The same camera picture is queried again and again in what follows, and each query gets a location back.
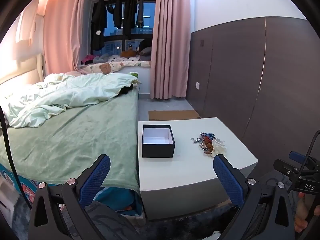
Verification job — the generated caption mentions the pink curtain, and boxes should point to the pink curtain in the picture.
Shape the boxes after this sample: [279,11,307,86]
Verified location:
[43,0,85,74]
[150,0,191,100]

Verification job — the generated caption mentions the beige padded headboard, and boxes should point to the beige padded headboard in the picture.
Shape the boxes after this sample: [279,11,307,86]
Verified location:
[1,54,44,84]

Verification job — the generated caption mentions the patterned window seat cushion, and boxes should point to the patterned window seat cushion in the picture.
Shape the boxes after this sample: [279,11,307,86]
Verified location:
[77,54,151,74]

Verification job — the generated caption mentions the pink left curtain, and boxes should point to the pink left curtain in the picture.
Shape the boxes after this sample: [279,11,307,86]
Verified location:
[43,0,85,74]

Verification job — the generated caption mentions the white bedside table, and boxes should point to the white bedside table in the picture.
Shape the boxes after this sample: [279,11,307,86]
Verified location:
[137,118,258,220]

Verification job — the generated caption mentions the hanging dark clothes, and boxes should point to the hanging dark clothes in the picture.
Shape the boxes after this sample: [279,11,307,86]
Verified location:
[90,0,145,52]

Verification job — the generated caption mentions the black jewelry box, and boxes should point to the black jewelry box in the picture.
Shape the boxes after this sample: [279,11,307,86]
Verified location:
[142,124,175,158]

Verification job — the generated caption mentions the pink right curtain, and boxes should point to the pink right curtain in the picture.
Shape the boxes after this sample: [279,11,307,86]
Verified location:
[150,0,191,100]

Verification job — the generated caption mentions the black cable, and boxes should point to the black cable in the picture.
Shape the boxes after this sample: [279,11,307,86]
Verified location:
[0,104,32,209]

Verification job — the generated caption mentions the flattened cardboard on floor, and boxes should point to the flattened cardboard on floor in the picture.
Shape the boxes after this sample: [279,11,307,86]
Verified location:
[149,110,200,121]

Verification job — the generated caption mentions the brown bead necklace jewelry pile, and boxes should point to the brown bead necklace jewelry pile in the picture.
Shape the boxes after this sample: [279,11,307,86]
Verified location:
[190,132,227,158]

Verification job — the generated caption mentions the black garment on bed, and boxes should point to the black garment on bed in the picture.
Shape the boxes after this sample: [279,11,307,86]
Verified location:
[118,84,133,96]

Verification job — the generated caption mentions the bed with green sheet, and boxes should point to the bed with green sheet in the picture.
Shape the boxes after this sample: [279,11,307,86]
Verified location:
[0,80,144,217]

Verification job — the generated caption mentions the light green duvet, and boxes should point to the light green duvet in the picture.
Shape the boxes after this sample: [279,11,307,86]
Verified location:
[1,73,139,128]

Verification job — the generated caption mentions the person's right hand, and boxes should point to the person's right hand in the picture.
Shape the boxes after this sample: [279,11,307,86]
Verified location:
[295,192,319,233]

